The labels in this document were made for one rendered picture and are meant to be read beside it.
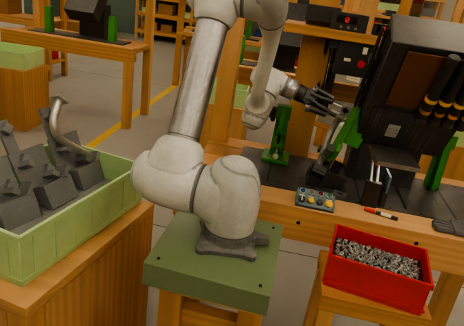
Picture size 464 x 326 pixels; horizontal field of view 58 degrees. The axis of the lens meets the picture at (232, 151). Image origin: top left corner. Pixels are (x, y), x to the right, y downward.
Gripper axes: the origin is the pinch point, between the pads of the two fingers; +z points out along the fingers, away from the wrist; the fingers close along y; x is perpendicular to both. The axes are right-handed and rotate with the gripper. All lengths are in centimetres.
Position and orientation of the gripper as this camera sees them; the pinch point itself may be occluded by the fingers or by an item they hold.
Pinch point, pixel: (338, 110)
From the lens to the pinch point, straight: 189.2
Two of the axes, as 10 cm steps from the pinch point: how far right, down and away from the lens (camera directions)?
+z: 9.1, 4.2, -0.3
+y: 4.0, -8.4, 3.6
